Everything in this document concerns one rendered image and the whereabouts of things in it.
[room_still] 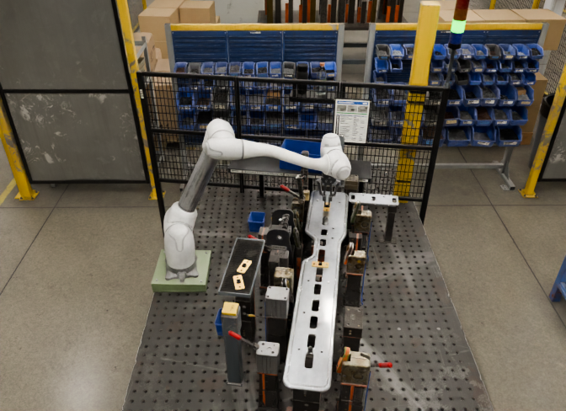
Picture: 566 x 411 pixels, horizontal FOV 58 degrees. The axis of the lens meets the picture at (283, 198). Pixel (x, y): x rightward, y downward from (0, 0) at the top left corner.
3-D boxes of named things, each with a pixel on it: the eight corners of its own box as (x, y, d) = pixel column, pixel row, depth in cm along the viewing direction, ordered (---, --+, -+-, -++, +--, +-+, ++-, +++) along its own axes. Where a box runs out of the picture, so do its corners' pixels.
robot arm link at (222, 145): (243, 142, 250) (239, 130, 261) (206, 141, 245) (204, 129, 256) (241, 166, 257) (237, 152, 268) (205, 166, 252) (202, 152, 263)
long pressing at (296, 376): (337, 394, 195) (337, 392, 194) (278, 386, 197) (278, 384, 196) (349, 194, 307) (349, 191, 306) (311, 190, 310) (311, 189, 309)
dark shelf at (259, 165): (371, 183, 315) (371, 178, 313) (227, 172, 325) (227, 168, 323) (371, 164, 333) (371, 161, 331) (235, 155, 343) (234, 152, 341)
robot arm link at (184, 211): (159, 242, 287) (158, 220, 305) (187, 249, 294) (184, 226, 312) (213, 125, 255) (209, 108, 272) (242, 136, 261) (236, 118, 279)
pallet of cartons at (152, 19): (210, 99, 666) (204, 17, 607) (150, 98, 669) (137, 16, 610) (224, 66, 765) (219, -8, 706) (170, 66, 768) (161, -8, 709)
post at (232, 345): (242, 386, 230) (237, 318, 206) (226, 384, 231) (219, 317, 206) (245, 372, 237) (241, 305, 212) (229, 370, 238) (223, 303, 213)
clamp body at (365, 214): (368, 266, 297) (374, 218, 277) (348, 264, 298) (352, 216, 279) (368, 256, 304) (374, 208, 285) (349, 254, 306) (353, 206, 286)
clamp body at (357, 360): (367, 425, 215) (376, 370, 195) (332, 421, 217) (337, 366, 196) (367, 403, 224) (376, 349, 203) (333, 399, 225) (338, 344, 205)
